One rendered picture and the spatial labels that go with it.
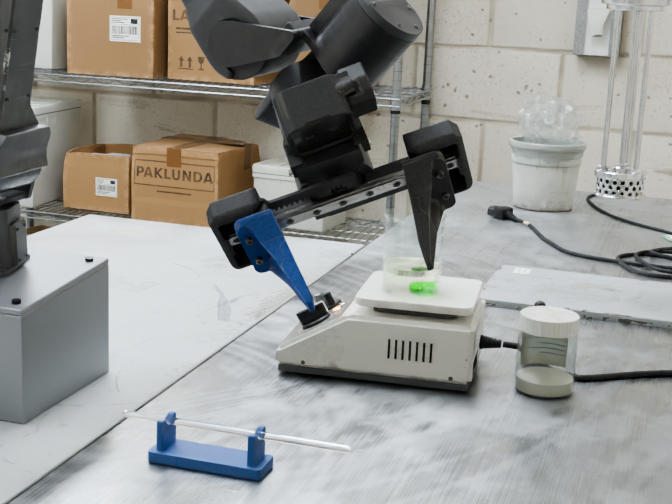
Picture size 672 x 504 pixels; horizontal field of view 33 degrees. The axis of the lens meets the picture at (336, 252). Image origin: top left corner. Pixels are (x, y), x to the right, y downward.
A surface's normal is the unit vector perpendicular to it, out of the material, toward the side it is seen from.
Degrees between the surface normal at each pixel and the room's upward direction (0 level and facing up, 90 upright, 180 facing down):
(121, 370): 0
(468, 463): 0
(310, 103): 58
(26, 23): 105
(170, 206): 90
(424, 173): 84
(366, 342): 90
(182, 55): 87
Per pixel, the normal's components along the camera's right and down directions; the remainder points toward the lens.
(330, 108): -0.13, -0.33
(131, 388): 0.04, -0.97
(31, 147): 0.80, 0.53
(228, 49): -0.47, 0.25
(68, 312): 0.95, 0.11
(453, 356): -0.22, 0.22
